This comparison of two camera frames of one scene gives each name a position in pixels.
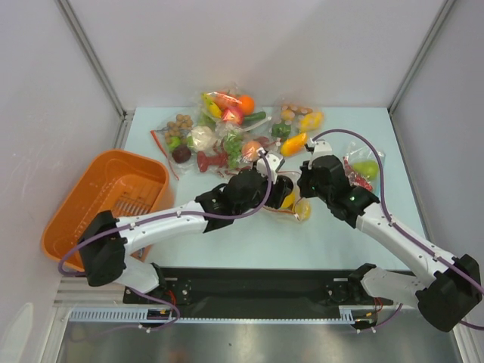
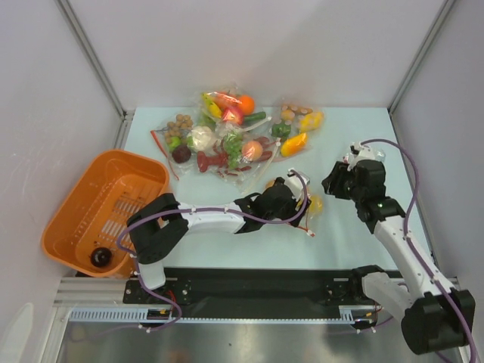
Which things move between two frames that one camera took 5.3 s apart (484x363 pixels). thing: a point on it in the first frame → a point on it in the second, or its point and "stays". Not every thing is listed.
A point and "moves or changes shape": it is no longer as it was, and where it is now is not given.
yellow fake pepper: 302,208 moves or changes shape
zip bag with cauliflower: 181,141 stays
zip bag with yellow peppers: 291,122 stays
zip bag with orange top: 231,109 stays
